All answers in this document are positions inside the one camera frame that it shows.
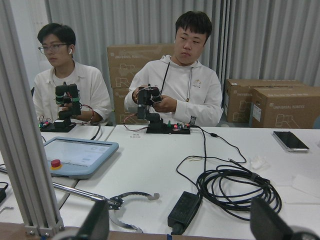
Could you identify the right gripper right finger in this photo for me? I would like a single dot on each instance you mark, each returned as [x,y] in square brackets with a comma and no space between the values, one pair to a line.
[265,224]

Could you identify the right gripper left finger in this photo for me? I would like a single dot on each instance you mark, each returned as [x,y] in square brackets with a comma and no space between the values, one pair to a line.
[96,224]

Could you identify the reacher grabber tool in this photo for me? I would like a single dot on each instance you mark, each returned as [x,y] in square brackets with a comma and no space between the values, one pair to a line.
[114,203]

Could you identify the teach pendant tablet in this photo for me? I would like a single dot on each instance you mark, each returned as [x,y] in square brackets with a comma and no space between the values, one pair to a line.
[77,158]

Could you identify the black power adapter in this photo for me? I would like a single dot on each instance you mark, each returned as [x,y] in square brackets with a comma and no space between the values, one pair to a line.
[3,188]
[183,212]

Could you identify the smartphone on table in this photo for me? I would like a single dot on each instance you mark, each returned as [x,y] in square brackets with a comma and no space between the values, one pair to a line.
[290,142]

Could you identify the cardboard box right front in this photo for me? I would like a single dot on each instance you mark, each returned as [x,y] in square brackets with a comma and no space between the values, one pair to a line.
[285,107]

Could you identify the cardboard box right rear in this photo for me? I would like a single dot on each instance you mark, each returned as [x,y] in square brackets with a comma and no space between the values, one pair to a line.
[238,95]

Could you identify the person in white hoodie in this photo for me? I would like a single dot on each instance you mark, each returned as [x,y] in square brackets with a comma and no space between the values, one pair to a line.
[188,88]

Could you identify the cardboard box stack centre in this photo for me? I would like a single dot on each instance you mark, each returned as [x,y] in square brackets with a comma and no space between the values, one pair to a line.
[124,61]

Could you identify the person with glasses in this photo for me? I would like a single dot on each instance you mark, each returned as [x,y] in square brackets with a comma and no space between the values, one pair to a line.
[58,44]

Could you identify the aluminium frame post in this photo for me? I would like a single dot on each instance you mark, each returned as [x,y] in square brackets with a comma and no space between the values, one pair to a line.
[21,144]

